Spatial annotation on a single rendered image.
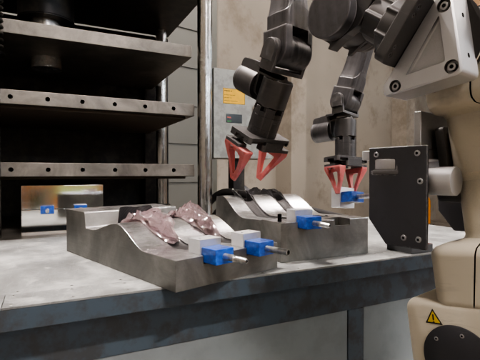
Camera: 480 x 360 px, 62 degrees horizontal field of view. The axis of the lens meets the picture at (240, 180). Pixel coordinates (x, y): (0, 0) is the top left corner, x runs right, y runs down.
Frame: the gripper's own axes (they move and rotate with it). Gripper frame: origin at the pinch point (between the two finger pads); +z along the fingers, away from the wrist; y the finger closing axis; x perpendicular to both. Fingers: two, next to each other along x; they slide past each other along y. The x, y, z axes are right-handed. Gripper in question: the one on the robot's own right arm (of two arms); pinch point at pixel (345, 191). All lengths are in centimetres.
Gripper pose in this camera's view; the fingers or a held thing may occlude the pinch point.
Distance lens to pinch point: 110.7
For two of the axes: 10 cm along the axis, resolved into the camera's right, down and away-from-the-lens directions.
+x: 4.4, -0.7, -8.9
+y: -9.0, -0.7, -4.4
